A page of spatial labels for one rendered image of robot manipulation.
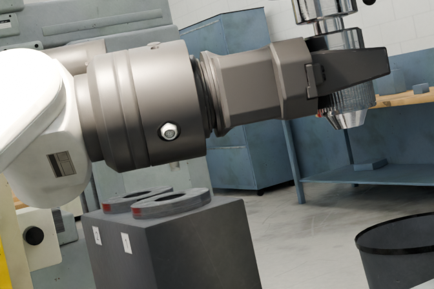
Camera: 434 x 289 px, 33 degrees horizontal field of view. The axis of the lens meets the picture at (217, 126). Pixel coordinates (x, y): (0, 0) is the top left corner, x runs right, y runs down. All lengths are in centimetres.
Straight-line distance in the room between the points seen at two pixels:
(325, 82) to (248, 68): 6
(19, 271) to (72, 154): 172
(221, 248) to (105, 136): 31
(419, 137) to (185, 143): 623
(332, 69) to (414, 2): 598
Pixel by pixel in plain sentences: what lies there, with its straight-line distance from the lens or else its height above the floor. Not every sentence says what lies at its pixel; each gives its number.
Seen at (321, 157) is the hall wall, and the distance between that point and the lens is 791.
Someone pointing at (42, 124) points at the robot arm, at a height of 125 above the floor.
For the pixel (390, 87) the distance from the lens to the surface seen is 637.
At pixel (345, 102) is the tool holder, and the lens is 54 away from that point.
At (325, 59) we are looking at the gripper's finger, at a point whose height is 125.
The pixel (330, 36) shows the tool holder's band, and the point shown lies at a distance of 54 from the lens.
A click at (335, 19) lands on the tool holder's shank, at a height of 128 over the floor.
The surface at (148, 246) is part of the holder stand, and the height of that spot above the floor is 110.
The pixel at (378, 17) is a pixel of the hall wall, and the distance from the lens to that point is 685.
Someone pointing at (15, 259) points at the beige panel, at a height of 88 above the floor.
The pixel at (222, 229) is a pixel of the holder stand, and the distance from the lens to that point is 78.
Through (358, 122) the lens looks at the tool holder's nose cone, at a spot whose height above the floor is 120.
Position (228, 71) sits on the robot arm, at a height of 126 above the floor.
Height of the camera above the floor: 125
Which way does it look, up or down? 3 degrees down
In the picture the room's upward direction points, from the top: 12 degrees counter-clockwise
